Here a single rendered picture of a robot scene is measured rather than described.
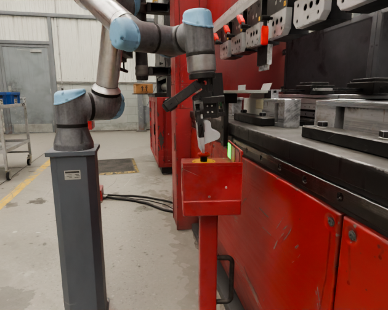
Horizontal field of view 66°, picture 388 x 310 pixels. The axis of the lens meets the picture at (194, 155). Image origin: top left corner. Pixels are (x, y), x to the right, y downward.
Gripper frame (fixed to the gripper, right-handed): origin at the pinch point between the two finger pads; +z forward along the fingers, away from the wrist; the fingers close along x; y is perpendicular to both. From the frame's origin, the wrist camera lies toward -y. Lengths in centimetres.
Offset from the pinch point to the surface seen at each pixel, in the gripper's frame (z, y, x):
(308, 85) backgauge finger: -14, 49, 41
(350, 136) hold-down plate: -3.6, 29.4, -22.0
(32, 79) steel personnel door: -83, -350, 705
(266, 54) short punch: -27, 31, 38
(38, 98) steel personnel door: -36, -345, 707
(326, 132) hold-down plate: -3.6, 28.4, -14.3
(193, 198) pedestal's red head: 12.4, -3.4, -4.7
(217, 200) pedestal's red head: 13.8, 3.0, -4.7
